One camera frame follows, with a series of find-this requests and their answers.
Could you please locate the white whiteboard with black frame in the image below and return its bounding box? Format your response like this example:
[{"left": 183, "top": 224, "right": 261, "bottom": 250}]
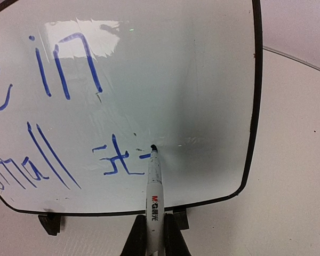
[{"left": 0, "top": 1, "right": 262, "bottom": 216}]

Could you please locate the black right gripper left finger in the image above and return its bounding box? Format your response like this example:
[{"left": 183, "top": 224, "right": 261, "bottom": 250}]
[{"left": 122, "top": 215, "right": 147, "bottom": 256}]

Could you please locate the white marker pen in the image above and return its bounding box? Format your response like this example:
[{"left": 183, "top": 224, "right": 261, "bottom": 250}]
[{"left": 146, "top": 145, "right": 164, "bottom": 255}]

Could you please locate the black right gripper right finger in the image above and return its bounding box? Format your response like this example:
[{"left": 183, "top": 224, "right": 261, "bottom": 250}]
[{"left": 164, "top": 213, "right": 189, "bottom": 256}]

